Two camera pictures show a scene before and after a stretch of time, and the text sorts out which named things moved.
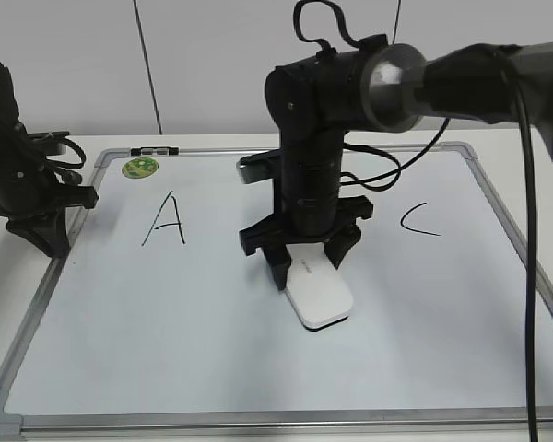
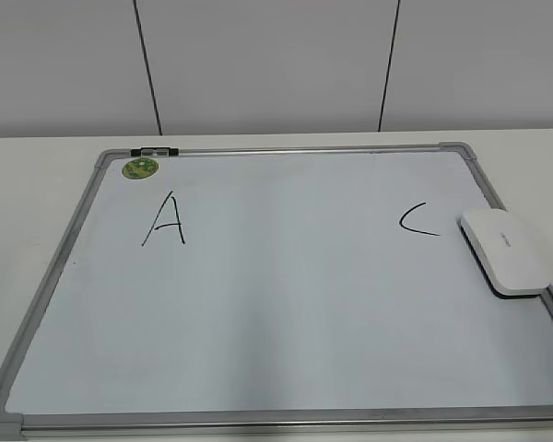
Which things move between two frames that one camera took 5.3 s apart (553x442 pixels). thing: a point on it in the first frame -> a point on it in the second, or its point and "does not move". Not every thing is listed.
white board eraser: [316, 290] -> [507, 261]
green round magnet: [140, 168] does not move
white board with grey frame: [156, 325] does not move
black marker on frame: [155, 151] does not move
